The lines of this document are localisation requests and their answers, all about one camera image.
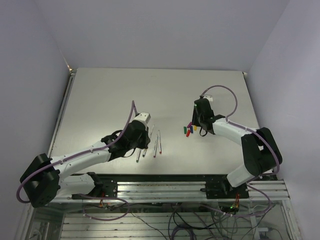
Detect white marker green end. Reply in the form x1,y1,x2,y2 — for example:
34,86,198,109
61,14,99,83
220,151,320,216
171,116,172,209
136,149,142,163

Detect white marker red end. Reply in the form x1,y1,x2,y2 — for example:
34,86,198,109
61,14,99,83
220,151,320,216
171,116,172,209
158,130,163,154

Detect white marker blue end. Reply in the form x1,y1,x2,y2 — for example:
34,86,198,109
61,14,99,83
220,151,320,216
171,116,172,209
153,134,159,151

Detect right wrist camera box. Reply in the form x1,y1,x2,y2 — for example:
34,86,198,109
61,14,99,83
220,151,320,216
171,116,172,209
203,94,214,102

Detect white marker yellow end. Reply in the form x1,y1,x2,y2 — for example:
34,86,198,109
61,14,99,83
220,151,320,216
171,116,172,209
142,124,155,158

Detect aluminium frame rails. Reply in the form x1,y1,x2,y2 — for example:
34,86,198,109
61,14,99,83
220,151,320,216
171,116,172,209
21,174,302,240

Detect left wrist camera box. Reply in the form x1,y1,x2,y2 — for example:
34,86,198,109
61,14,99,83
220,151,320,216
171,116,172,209
134,112,151,125

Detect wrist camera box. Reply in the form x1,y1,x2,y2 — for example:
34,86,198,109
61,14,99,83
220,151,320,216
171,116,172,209
134,112,151,125
203,94,214,102

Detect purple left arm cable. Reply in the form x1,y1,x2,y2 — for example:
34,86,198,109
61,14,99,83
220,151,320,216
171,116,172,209
16,100,137,203

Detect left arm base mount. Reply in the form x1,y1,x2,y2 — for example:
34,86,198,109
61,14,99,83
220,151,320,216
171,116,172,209
71,172,118,200

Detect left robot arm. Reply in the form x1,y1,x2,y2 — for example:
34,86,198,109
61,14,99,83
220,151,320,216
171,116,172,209
18,114,151,208

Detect white marker purple end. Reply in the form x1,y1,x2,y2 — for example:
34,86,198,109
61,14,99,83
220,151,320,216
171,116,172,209
153,134,159,158

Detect red pen cap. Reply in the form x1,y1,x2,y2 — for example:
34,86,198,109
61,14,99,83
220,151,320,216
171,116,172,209
186,129,191,137

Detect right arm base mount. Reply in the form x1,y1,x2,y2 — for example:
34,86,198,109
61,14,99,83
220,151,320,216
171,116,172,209
200,175,249,199

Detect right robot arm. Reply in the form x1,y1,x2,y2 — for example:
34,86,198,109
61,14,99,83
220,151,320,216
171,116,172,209
192,96,283,198

